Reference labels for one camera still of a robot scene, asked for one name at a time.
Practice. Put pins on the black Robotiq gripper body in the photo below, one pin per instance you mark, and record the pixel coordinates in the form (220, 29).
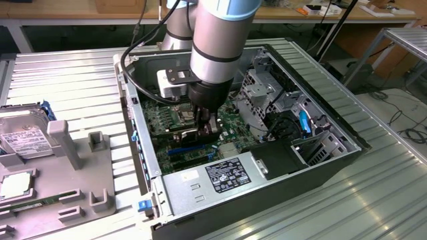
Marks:
(209, 96)

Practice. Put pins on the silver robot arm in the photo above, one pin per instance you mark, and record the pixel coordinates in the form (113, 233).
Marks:
(216, 45)

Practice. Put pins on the CPU socket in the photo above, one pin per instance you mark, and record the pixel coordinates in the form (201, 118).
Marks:
(184, 115)

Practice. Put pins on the installed green RAM stick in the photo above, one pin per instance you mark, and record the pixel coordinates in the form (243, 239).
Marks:
(174, 130)

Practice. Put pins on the silver chipset heatsink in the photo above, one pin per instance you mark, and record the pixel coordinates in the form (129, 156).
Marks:
(228, 148)

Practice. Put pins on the green motherboard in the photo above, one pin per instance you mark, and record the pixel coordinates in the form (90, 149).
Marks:
(156, 117)

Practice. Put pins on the black expansion slot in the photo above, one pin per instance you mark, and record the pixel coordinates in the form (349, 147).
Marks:
(193, 165)
(190, 158)

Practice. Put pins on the silver drive cage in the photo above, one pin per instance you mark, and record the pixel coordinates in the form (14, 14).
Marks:
(260, 90)

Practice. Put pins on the blue slot retainer clip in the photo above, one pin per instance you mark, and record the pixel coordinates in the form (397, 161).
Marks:
(133, 137)

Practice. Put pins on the black air shroud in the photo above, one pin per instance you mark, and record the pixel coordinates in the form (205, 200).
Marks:
(276, 160)

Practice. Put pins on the grey power supply unit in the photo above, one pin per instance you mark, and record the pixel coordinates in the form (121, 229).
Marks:
(186, 190)

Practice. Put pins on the black open PC case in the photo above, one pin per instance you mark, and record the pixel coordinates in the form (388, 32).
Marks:
(267, 200)

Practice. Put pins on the blue case latch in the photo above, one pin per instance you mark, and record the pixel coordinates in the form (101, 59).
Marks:
(144, 206)

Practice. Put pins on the green circuit board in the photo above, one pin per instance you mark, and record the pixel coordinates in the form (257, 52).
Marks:
(276, 3)

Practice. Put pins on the black floor box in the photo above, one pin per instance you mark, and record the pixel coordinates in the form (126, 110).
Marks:
(353, 72)

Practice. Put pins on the orange and white box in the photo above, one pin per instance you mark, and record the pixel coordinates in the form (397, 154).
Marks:
(315, 10)

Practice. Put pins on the black tripod pole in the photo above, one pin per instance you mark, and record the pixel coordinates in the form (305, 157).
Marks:
(336, 27)

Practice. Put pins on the grey plastic parts rack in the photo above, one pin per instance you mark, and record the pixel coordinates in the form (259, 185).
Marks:
(49, 180)

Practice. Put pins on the silver hard disk drive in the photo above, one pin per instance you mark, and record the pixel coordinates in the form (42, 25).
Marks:
(22, 140)

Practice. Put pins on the long wooden desk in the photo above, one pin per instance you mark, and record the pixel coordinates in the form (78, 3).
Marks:
(66, 10)

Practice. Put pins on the white paper stack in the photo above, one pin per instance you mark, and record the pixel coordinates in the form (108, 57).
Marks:
(375, 11)

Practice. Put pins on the silver CPU chip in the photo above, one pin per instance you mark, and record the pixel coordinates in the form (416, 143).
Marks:
(13, 185)

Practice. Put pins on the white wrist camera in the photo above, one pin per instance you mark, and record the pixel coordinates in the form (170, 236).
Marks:
(166, 87)

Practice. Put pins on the silver front bay bracket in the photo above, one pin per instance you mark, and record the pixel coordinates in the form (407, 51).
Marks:
(320, 150)

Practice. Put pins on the blue disk bracket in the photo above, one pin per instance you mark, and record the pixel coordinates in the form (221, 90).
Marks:
(48, 111)

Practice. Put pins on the aluminium frame stand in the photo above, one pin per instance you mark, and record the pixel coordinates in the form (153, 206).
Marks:
(407, 37)

